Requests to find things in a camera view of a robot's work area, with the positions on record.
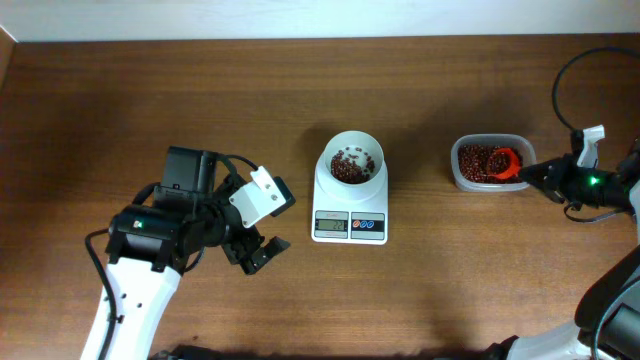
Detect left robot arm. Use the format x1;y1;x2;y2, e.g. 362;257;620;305
82;146;295;359

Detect orange measuring scoop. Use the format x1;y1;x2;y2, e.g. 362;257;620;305
486;148;522;180

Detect clear plastic bean container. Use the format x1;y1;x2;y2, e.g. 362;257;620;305
451;134;537;193

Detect red beans pile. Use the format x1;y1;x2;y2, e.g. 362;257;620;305
458;145;523;184

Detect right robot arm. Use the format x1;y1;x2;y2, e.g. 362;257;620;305
483;144;639;359

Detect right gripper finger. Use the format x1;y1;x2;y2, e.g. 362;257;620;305
518;172;548;192
519;158;564;175

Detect white round bowl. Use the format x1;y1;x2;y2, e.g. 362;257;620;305
320;130;386;185

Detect red beans in bowl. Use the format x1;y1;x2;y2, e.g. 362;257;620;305
329;146;376;185

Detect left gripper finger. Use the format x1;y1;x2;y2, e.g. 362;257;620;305
221;227;265;265
242;237;291;275

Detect white digital kitchen scale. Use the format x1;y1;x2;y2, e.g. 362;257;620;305
311;158;390;245

